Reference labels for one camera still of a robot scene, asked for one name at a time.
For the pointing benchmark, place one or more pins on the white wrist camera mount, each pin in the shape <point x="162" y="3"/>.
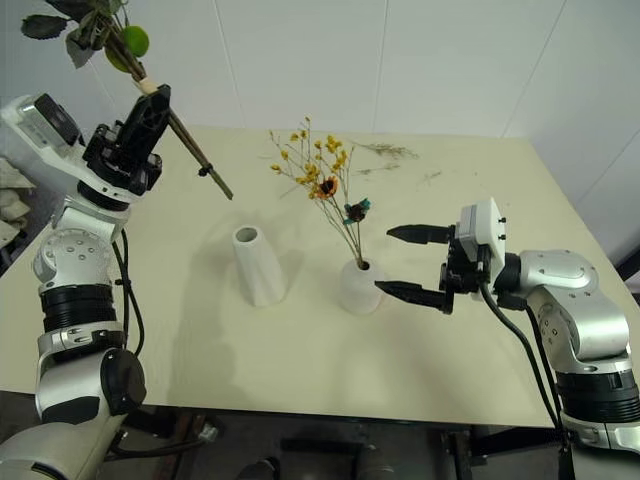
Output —
<point x="35" y="135"/>
<point x="492" y="225"/>

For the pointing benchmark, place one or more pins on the crumpled beige cloth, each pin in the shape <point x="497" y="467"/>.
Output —
<point x="12" y="195"/>

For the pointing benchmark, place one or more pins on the thin dried plant sprig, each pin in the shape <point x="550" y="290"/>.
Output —
<point x="377" y="170"/>

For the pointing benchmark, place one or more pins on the black table frame leg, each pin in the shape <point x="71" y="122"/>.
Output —
<point x="462" y="450"/>

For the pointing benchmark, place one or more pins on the long dried plant sprig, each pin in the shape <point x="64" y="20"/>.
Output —
<point x="387" y="149"/>

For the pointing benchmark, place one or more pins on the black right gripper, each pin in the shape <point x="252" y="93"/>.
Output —
<point x="465" y="272"/>

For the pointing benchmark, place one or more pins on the small dried plant sprig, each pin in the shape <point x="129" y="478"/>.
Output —
<point x="431" y="176"/>

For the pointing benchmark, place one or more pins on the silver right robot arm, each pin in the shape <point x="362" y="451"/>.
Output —
<point x="575" y="310"/>

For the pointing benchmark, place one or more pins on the green leafy flower bouquet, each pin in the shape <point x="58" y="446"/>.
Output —
<point x="200" y="161"/>

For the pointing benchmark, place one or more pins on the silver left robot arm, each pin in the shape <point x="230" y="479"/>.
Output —
<point x="75" y="250"/>

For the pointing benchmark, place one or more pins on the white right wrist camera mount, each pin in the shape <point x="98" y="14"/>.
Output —
<point x="492" y="225"/>

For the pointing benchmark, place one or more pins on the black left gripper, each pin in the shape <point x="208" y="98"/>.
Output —
<point x="117" y="167"/>

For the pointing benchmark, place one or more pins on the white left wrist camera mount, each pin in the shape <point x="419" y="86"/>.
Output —
<point x="35" y="135"/>

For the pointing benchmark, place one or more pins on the tall white vase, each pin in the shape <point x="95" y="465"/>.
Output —
<point x="257" y="272"/>

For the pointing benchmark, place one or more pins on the short round white vase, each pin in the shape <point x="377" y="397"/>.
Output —
<point x="357" y="290"/>

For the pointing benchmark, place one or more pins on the yellow dried flower bouquet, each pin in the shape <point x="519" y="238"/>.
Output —
<point x="327" y="187"/>

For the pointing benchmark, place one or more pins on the dark rounded shape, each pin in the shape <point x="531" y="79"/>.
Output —
<point x="257" y="470"/>

